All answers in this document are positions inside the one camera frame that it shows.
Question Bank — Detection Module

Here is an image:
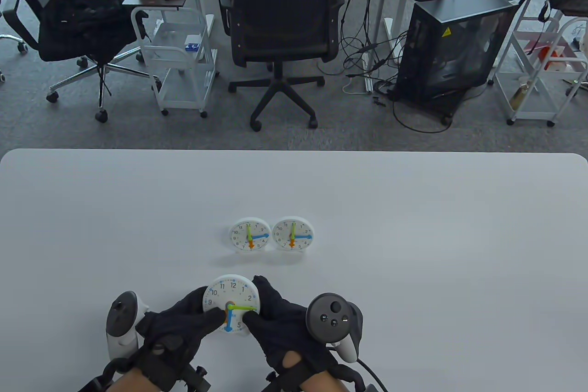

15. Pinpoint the red orange box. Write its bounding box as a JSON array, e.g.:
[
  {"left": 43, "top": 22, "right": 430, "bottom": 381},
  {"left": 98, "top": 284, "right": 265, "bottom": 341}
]
[{"left": 524, "top": 40, "right": 577, "bottom": 71}]

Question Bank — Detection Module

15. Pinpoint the black white hand controller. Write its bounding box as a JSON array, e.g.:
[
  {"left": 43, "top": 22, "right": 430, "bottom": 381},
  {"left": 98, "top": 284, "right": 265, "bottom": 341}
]
[
  {"left": 107, "top": 291, "right": 150, "bottom": 359},
  {"left": 306, "top": 292, "right": 364, "bottom": 364}
]

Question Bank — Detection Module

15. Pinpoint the white power strip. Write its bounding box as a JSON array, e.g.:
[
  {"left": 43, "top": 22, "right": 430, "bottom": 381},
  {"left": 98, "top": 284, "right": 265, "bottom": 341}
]
[{"left": 362, "top": 53, "right": 375, "bottom": 95}]

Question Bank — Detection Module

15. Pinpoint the black white right hand controller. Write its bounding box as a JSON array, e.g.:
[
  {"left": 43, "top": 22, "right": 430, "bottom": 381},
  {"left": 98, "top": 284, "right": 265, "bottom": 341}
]
[{"left": 306, "top": 292, "right": 364, "bottom": 364}]

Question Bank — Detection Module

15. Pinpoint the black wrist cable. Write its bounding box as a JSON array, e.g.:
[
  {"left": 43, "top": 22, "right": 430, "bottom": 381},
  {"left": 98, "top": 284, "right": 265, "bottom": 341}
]
[{"left": 356, "top": 358, "right": 386, "bottom": 392}]

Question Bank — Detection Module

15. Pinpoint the black computer tower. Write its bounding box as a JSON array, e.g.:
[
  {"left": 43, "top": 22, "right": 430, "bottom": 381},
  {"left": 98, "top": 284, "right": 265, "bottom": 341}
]
[{"left": 394, "top": 0, "right": 520, "bottom": 126}]

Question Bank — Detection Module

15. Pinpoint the black white left hand controller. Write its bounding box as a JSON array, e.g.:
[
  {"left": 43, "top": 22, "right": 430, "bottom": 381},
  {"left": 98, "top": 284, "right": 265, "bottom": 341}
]
[{"left": 107, "top": 291, "right": 150, "bottom": 359}]

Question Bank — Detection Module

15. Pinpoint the person's left forearm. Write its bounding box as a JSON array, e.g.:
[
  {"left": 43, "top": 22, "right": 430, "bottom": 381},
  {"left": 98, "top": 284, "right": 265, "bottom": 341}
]
[{"left": 110, "top": 367, "right": 159, "bottom": 392}]

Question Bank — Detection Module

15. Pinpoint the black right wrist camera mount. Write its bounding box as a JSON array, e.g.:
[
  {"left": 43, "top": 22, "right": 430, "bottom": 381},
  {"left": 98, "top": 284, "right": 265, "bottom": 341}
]
[{"left": 262, "top": 364, "right": 382, "bottom": 392}]

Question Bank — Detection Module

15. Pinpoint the clear bottle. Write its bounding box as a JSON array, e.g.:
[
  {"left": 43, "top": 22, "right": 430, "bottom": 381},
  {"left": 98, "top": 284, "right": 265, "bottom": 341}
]
[{"left": 510, "top": 82, "right": 536, "bottom": 110}]

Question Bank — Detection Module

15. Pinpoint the white teaching clock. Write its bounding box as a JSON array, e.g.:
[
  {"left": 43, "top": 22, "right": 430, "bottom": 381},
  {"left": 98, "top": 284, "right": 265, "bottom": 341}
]
[
  {"left": 272, "top": 216, "right": 316, "bottom": 252},
  {"left": 202, "top": 274, "right": 260, "bottom": 335},
  {"left": 229, "top": 216, "right": 271, "bottom": 253}
]

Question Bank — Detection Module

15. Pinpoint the white wire rolling cart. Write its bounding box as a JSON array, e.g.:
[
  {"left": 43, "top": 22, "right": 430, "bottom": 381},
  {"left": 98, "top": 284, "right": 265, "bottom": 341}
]
[{"left": 488, "top": 0, "right": 588, "bottom": 127}]

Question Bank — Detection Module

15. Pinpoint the black bag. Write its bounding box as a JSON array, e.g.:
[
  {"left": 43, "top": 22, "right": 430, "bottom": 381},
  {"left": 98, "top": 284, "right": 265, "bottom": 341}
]
[{"left": 38, "top": 0, "right": 138, "bottom": 62}]

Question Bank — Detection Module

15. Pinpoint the person's left hand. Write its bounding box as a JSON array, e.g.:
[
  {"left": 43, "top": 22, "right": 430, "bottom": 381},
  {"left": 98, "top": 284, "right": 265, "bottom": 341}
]
[{"left": 136, "top": 286, "right": 226, "bottom": 390}]

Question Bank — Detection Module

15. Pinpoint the white cart with dark top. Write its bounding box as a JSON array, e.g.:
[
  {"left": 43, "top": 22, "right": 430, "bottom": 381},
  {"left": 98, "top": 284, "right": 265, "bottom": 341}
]
[{"left": 122, "top": 0, "right": 219, "bottom": 118}]

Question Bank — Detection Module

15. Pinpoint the person's right hand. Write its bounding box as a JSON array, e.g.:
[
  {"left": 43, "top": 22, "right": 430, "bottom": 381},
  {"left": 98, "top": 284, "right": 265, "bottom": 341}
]
[{"left": 243, "top": 275, "right": 366, "bottom": 381}]

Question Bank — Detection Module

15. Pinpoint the tangle of black cables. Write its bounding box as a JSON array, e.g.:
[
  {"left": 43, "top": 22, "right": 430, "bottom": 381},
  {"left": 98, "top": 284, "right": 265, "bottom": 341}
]
[{"left": 317, "top": 0, "right": 453, "bottom": 134}]

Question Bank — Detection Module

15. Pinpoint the black office chair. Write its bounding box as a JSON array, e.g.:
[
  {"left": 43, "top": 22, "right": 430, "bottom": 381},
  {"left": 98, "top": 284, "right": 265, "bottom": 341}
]
[{"left": 215, "top": 0, "right": 350, "bottom": 132}]

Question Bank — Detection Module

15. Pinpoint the chrome office chair base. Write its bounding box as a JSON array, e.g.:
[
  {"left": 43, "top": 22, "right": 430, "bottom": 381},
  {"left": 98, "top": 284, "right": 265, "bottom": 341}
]
[{"left": 0, "top": 0, "right": 29, "bottom": 85}]

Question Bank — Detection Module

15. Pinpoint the person's right forearm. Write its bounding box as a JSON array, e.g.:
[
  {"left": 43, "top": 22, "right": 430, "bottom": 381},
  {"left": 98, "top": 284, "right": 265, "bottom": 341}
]
[{"left": 301, "top": 374, "right": 340, "bottom": 392}]

